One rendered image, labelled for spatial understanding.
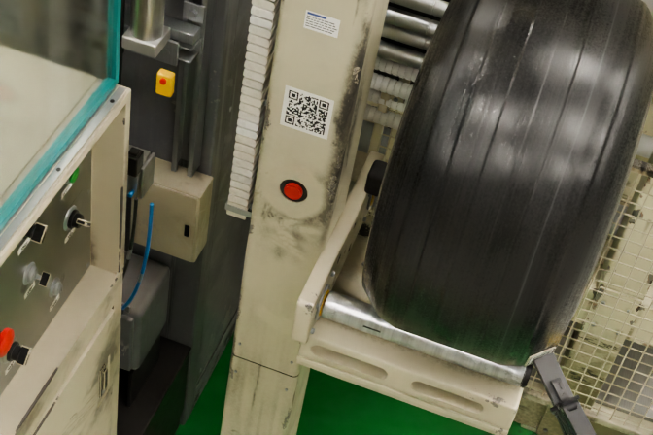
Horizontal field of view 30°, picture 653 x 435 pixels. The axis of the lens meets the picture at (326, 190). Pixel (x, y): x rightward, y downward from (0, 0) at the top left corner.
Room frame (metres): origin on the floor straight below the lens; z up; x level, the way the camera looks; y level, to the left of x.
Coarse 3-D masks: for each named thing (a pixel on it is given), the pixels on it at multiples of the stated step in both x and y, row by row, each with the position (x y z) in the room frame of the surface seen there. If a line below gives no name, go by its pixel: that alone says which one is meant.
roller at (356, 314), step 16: (336, 304) 1.29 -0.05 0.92; (352, 304) 1.29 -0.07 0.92; (368, 304) 1.30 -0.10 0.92; (336, 320) 1.28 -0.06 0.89; (352, 320) 1.27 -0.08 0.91; (368, 320) 1.27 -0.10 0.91; (384, 320) 1.27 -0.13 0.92; (384, 336) 1.26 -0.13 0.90; (400, 336) 1.26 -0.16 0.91; (416, 336) 1.26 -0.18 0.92; (432, 352) 1.24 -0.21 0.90; (448, 352) 1.24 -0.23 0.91; (464, 352) 1.24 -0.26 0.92; (480, 368) 1.23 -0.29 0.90; (496, 368) 1.23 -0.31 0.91; (512, 368) 1.23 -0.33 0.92; (528, 368) 1.23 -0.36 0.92; (512, 384) 1.22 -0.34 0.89
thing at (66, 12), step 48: (0, 0) 1.02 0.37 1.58; (48, 0) 1.12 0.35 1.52; (96, 0) 1.24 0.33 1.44; (0, 48) 1.02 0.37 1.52; (48, 48) 1.12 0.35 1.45; (96, 48) 1.24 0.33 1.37; (0, 96) 1.01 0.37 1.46; (48, 96) 1.12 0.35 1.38; (96, 96) 1.25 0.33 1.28; (0, 144) 1.01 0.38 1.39; (48, 144) 1.11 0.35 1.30; (0, 192) 1.00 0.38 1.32
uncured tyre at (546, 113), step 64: (512, 0) 1.39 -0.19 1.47; (576, 0) 1.42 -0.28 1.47; (640, 0) 1.50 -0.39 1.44; (448, 64) 1.28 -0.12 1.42; (512, 64) 1.28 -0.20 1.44; (576, 64) 1.29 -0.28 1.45; (640, 64) 1.33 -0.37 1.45; (448, 128) 1.21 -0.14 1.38; (512, 128) 1.21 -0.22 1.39; (576, 128) 1.22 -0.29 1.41; (640, 128) 1.27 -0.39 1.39; (384, 192) 1.19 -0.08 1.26; (448, 192) 1.16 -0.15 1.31; (512, 192) 1.16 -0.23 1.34; (576, 192) 1.16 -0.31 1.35; (384, 256) 1.15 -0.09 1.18; (448, 256) 1.13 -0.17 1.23; (512, 256) 1.12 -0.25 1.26; (576, 256) 1.13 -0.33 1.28; (448, 320) 1.13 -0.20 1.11; (512, 320) 1.10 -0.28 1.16
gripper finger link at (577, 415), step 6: (576, 402) 1.08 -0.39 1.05; (564, 408) 1.07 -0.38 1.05; (570, 414) 1.06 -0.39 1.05; (576, 414) 1.06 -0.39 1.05; (582, 414) 1.06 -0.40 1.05; (570, 420) 1.05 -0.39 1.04; (576, 420) 1.05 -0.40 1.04; (582, 420) 1.05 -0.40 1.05; (588, 420) 1.05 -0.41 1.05; (570, 426) 1.05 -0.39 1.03; (576, 426) 1.04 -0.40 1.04; (582, 426) 1.04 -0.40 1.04; (588, 426) 1.04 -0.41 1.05; (576, 432) 1.03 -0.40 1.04; (582, 432) 1.03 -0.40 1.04; (588, 432) 1.04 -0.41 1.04; (594, 432) 1.04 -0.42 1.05
